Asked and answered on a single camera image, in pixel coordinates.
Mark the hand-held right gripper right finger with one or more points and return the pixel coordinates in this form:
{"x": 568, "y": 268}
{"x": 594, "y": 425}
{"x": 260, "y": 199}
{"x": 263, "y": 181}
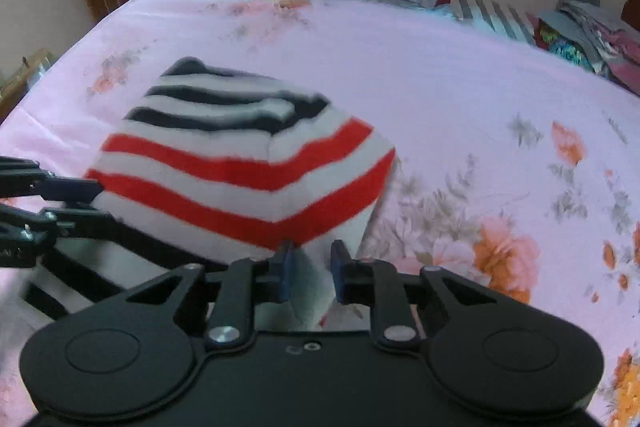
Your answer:
{"x": 339, "y": 272}

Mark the pink floral bed sheet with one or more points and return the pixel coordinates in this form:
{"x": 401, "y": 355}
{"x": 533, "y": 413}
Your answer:
{"x": 450, "y": 82}

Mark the striped black white red shirt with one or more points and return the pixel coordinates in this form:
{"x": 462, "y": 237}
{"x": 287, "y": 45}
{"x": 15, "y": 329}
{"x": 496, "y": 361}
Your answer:
{"x": 235, "y": 167}

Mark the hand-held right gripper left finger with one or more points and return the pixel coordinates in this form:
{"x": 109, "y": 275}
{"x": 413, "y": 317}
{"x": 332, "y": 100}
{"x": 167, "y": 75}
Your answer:
{"x": 287, "y": 269}

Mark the pile of colourful folded clothes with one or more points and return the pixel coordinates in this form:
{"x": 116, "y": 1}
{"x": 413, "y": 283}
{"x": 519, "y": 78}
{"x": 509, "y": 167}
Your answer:
{"x": 585, "y": 37}

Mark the grey white striped cloth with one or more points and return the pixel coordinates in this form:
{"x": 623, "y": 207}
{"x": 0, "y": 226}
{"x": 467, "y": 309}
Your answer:
{"x": 492, "y": 19}

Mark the white and brown headboard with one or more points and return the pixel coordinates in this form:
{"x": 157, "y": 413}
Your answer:
{"x": 632, "y": 12}

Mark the wooden nightstand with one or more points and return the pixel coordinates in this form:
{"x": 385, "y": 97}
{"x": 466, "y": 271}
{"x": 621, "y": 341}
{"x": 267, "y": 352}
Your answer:
{"x": 25, "y": 77}

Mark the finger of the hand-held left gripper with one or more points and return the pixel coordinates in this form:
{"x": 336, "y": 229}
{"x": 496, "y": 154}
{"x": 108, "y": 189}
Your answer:
{"x": 75, "y": 219}
{"x": 75, "y": 190}

